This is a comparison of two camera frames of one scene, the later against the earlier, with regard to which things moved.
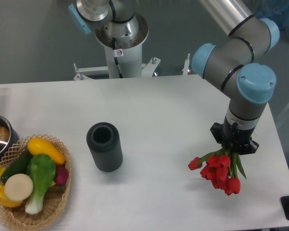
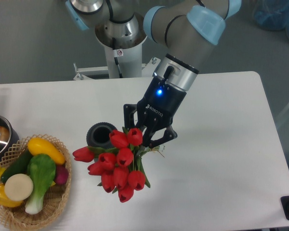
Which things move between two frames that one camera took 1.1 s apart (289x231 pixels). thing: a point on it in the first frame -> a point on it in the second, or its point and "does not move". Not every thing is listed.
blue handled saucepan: (3, 138) does not move
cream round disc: (18, 186) does not move
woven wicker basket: (55, 199) does not move
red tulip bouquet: (222, 167) -> (119, 164)
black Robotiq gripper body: (240, 139) -> (156, 110)
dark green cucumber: (19, 166) does not move
